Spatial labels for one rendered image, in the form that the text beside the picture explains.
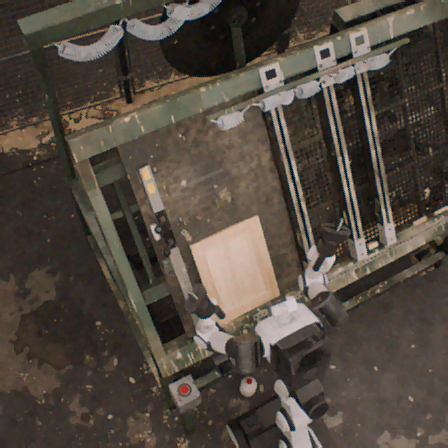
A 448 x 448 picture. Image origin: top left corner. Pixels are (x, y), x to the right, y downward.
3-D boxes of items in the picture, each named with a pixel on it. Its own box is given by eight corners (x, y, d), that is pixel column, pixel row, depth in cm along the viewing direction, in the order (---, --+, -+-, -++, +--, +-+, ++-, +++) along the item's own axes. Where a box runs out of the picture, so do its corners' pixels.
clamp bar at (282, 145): (303, 280, 329) (327, 299, 308) (248, 67, 279) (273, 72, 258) (319, 272, 331) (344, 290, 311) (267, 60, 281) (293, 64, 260)
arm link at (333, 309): (339, 304, 286) (349, 315, 273) (324, 316, 286) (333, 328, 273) (325, 287, 283) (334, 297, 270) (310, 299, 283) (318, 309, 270)
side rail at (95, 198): (149, 350, 312) (155, 361, 302) (69, 155, 265) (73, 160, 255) (160, 345, 313) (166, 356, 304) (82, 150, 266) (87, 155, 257)
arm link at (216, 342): (221, 333, 295) (247, 343, 276) (203, 352, 290) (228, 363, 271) (208, 316, 291) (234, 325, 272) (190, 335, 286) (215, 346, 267)
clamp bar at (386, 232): (377, 243, 341) (404, 258, 321) (337, 34, 291) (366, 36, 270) (391, 236, 344) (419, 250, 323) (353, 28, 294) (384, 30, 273)
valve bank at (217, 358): (218, 391, 329) (219, 379, 308) (206, 369, 335) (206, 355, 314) (296, 350, 342) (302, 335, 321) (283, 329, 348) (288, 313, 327)
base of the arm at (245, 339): (254, 363, 275) (267, 369, 264) (229, 369, 269) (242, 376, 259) (252, 331, 273) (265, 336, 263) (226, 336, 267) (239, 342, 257)
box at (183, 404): (180, 415, 304) (179, 406, 289) (170, 394, 310) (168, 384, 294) (201, 404, 307) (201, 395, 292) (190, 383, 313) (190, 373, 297)
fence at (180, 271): (197, 334, 313) (199, 338, 309) (136, 167, 272) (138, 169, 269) (205, 330, 314) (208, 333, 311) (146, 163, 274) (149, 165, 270)
